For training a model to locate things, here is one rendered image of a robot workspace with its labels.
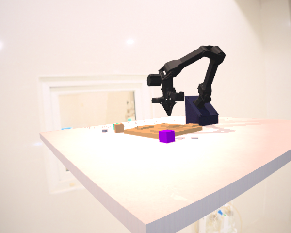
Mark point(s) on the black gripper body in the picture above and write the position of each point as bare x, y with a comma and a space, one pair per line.
163, 99

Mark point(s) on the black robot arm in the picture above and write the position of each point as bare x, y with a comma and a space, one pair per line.
174, 67

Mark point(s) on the orange block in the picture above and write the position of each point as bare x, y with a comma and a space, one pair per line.
119, 128

